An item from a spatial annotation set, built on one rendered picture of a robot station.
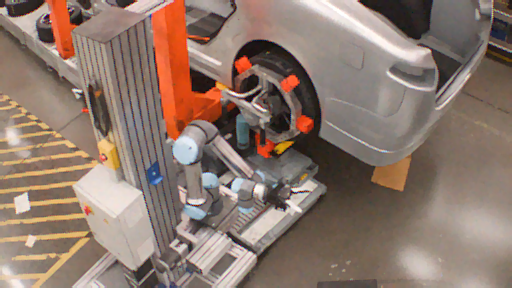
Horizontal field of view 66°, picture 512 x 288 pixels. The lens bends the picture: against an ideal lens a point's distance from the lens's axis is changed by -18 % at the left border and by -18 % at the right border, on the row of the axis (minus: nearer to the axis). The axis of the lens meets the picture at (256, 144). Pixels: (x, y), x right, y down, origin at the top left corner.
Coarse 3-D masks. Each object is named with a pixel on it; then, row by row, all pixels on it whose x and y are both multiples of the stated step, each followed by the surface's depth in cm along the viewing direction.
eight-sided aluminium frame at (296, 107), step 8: (256, 64) 314; (248, 72) 316; (256, 72) 311; (264, 72) 307; (272, 72) 307; (240, 80) 327; (272, 80) 305; (280, 80) 301; (240, 88) 335; (280, 88) 303; (288, 96) 302; (288, 104) 306; (296, 104) 304; (296, 112) 305; (256, 128) 343; (272, 136) 336; (280, 136) 329; (288, 136) 323
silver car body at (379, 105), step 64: (128, 0) 453; (192, 0) 455; (256, 0) 288; (320, 0) 259; (384, 0) 387; (448, 0) 362; (192, 64) 376; (320, 64) 281; (384, 64) 246; (448, 64) 360; (384, 128) 272
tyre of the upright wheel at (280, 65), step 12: (276, 48) 321; (252, 60) 320; (264, 60) 311; (276, 60) 307; (288, 60) 308; (276, 72) 310; (288, 72) 303; (300, 72) 305; (300, 84) 302; (312, 84) 307; (300, 96) 306; (312, 96) 307; (312, 108) 309; (300, 132) 325
